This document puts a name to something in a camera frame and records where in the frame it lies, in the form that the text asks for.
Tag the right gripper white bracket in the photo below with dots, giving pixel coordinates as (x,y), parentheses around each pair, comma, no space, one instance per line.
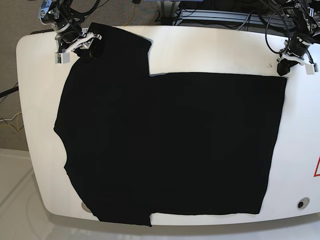
(87,40)

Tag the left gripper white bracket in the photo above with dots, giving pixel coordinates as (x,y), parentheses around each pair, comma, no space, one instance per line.
(296,52)

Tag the black T-shirt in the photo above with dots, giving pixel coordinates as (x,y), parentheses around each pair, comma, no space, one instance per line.
(186,143)

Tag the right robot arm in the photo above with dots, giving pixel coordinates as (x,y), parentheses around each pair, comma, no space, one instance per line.
(66,23)

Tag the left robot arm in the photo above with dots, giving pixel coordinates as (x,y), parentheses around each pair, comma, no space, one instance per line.
(299,20)

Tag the red warning triangle sticker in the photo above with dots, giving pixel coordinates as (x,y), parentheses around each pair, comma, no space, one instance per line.
(317,169)

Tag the round table grommet hole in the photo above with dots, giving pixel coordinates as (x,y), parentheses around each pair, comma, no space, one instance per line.
(303,203)

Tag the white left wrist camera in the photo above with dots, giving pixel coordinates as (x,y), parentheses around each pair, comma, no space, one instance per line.
(311,68)

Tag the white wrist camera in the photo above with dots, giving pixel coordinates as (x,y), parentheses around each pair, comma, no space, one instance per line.
(311,68)
(62,58)

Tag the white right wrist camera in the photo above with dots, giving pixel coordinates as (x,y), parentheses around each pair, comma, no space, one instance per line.
(62,58)

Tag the aluminium frame rail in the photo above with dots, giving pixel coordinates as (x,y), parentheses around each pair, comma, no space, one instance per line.
(235,17)

